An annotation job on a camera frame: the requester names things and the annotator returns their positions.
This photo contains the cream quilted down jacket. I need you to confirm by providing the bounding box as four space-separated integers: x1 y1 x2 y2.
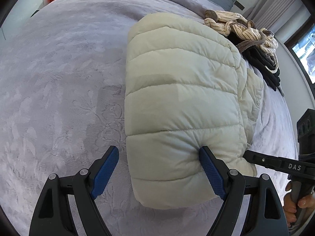
124 13 264 209

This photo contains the person's right hand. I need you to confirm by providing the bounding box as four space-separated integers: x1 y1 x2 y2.
282 180 315 229

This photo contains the black folded garment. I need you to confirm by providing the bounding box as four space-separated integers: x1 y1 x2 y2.
227 32 280 91

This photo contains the beige striped garment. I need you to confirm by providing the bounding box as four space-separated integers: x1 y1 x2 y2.
204 10 278 57

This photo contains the lavender plush bed blanket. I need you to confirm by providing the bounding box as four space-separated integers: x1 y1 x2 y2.
0 0 300 236

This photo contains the grey curtain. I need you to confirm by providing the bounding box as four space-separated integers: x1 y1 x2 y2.
247 0 303 33

